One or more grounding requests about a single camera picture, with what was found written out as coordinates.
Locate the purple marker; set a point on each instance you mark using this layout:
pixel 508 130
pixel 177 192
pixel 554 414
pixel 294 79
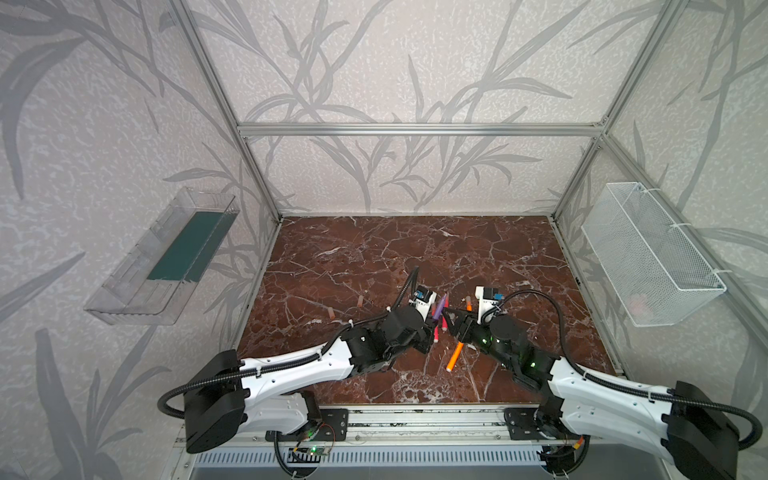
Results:
pixel 437 313

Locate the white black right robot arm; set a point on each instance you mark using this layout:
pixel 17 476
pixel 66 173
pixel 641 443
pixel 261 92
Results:
pixel 679 425

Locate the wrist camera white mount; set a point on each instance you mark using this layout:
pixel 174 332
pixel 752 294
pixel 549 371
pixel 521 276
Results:
pixel 422 300
pixel 488 303

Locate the aluminium frame post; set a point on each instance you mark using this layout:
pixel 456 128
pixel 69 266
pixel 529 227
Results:
pixel 186 22

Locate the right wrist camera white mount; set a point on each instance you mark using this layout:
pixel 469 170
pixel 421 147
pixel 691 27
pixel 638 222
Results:
pixel 488 303

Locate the horizontal aluminium crossbar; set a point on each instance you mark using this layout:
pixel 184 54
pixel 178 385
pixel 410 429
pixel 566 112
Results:
pixel 248 130

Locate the clear plastic wall tray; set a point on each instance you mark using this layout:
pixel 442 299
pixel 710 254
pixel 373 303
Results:
pixel 152 285

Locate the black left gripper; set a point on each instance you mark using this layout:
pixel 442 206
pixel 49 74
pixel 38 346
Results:
pixel 427 327

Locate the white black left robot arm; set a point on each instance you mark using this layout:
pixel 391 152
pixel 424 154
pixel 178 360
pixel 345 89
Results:
pixel 229 394

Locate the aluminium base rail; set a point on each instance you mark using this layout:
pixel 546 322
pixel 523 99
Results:
pixel 420 423

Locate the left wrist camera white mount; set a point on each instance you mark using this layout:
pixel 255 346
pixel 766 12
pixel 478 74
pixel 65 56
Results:
pixel 422 300

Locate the white wire mesh basket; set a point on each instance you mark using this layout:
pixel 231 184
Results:
pixel 658 274

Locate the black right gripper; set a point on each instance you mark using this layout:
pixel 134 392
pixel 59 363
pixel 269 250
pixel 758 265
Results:
pixel 469 327

